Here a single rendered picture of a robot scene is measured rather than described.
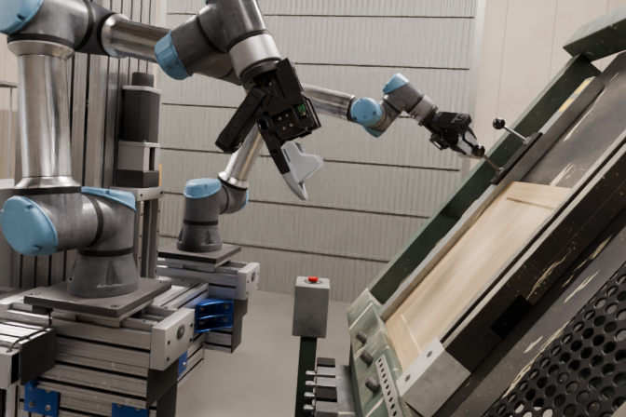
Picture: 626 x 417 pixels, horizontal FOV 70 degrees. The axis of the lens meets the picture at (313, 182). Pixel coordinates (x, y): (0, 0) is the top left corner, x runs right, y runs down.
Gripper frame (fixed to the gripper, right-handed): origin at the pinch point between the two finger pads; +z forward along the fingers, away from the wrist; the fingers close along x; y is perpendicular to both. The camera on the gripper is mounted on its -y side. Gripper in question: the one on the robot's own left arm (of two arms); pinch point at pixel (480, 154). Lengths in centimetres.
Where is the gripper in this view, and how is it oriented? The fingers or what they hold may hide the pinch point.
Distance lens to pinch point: 144.7
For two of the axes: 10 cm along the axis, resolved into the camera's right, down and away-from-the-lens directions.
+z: 7.6, 6.5, 0.3
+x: -6.2, 7.3, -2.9
